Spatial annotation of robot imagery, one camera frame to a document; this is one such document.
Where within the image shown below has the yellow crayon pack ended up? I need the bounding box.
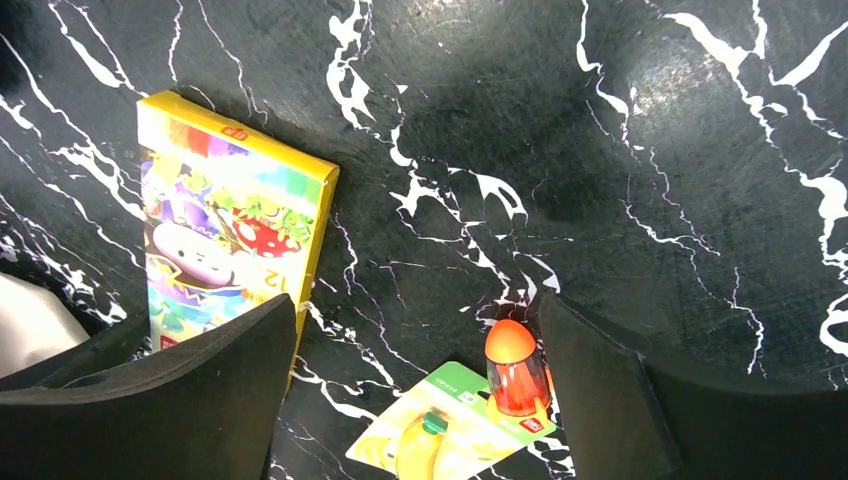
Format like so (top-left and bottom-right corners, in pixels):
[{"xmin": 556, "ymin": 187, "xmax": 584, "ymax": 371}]
[{"xmin": 136, "ymin": 91, "xmax": 340, "ymax": 351}]

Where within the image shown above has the beige canvas student bag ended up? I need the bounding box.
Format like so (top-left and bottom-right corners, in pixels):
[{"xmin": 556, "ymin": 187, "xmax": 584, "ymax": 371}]
[{"xmin": 1, "ymin": 273, "xmax": 90, "ymax": 377}]

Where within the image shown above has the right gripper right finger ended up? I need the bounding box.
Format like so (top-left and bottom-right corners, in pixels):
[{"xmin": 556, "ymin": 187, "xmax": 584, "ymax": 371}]
[{"xmin": 537, "ymin": 293, "xmax": 847, "ymax": 479}]

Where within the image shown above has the orange small toy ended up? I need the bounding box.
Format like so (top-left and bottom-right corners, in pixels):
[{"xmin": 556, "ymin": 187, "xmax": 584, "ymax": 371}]
[{"xmin": 484, "ymin": 319, "xmax": 552, "ymax": 417}]

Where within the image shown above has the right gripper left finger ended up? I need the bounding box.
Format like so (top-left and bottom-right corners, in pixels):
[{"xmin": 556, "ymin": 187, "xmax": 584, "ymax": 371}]
[{"xmin": 1, "ymin": 294, "xmax": 297, "ymax": 479}]

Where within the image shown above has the yellow item blister pack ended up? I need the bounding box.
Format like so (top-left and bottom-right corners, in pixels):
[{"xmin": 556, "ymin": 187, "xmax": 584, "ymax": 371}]
[{"xmin": 346, "ymin": 361, "xmax": 555, "ymax": 479}]

